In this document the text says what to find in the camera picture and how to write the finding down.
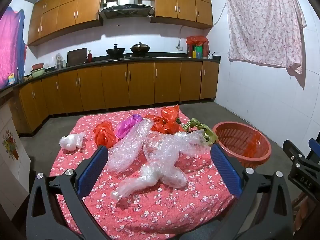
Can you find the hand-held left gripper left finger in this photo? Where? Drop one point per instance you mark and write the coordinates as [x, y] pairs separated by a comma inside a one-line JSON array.
[[91, 170]]

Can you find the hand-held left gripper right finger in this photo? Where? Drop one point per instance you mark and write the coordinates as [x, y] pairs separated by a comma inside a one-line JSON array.
[[226, 170]]

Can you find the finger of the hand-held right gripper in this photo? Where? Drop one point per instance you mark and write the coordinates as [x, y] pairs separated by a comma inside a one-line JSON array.
[[313, 146], [291, 150]]

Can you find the white plastic bag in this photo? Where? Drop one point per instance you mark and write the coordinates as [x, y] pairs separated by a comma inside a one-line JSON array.
[[71, 142]]

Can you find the red plastic basket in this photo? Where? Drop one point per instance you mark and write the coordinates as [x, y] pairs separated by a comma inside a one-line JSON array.
[[230, 135]]

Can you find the green plastic bag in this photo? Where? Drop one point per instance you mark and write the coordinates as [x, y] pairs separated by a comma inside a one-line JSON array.
[[208, 136]]

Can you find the small red plastic bag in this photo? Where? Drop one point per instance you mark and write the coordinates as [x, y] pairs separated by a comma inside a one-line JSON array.
[[105, 133]]

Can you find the long bubble wrap strip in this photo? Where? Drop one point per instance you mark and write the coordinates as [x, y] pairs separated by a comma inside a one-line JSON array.
[[125, 150]]

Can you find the magenta plastic bag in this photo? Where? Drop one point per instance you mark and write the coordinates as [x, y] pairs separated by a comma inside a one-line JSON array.
[[125, 127]]

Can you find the large bubble wrap sheet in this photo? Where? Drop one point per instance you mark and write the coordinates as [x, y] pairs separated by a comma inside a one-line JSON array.
[[170, 150]]

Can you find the clear plastic bag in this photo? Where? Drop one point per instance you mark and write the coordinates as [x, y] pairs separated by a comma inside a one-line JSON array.
[[155, 177]]

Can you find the large red plastic bag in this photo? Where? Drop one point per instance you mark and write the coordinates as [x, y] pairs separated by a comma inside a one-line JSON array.
[[170, 122]]

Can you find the person's right hand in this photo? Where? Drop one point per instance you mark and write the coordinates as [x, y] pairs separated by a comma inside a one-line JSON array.
[[301, 215]]

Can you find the red bag hanging in basket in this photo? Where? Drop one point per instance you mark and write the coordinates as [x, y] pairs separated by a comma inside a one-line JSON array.
[[252, 146]]

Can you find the red floral tablecloth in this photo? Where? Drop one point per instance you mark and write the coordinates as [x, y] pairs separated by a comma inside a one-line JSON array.
[[150, 217]]

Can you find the white board with flower picture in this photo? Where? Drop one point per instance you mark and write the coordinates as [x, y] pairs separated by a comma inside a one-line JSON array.
[[10, 170]]

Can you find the wooden lower kitchen cabinets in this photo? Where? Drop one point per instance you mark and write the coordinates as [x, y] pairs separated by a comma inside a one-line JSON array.
[[140, 82]]

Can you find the wooden kitchen cabinets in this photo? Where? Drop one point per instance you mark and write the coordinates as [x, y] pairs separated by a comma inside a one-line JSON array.
[[140, 82], [67, 10]]

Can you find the black kitchen countertop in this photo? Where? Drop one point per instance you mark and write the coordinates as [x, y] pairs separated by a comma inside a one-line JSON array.
[[107, 61]]

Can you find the green basin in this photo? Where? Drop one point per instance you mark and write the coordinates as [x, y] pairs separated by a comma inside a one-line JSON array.
[[37, 73]]

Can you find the glass jar with plastic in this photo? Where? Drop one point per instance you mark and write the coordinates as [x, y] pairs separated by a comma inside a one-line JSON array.
[[60, 62]]

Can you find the red bottle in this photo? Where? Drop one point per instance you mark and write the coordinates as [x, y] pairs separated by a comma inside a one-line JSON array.
[[89, 57]]

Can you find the dark cutting board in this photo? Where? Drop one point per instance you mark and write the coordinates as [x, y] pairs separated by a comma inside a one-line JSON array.
[[76, 57]]

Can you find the red basin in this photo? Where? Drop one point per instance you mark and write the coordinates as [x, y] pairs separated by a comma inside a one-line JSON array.
[[37, 66]]

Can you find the small colourful box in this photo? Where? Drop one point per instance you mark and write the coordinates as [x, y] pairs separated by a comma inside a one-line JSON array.
[[11, 79]]

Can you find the green box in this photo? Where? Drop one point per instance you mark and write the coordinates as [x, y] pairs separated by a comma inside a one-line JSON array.
[[198, 52]]

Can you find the wok with lid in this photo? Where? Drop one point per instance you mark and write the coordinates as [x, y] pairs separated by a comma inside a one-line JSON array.
[[140, 49]]

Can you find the pink floral hanging sheet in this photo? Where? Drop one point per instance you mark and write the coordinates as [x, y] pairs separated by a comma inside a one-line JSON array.
[[262, 22]]

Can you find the red plastic cover bag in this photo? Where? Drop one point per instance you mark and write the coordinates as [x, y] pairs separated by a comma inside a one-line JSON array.
[[197, 40]]

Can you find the pink and blue hanging cloth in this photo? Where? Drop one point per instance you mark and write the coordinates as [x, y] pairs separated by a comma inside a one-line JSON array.
[[10, 47]]

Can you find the wooden upper kitchen cabinets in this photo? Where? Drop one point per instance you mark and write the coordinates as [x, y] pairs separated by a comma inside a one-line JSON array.
[[67, 10]]

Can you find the steel range hood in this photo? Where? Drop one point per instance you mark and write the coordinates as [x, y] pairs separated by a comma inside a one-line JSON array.
[[127, 10]]

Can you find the white wall socket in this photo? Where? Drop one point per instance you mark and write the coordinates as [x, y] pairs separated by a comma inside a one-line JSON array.
[[179, 48]]

